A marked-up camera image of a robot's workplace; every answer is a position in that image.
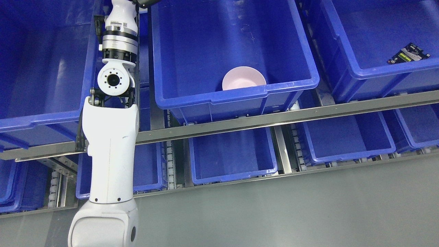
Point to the pink bowl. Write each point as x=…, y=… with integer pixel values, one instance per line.
x=242, y=77

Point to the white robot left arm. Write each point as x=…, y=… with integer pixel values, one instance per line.
x=110, y=123

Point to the blue bin lower middle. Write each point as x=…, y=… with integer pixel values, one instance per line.
x=232, y=156

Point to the blue bin upper middle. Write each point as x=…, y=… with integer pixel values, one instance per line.
x=194, y=43

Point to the blue bin upper right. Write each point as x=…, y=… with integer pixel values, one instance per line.
x=356, y=38

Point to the blue bin upper left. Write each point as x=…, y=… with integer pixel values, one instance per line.
x=48, y=59

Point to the blue bin far lower right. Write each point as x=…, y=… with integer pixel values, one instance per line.
x=413, y=128

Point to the blue bin far lower left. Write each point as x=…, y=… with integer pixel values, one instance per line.
x=22, y=185

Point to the black yellow packet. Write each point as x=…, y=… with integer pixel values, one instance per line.
x=409, y=53

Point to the steel shelf rail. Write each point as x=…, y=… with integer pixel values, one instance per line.
x=288, y=117

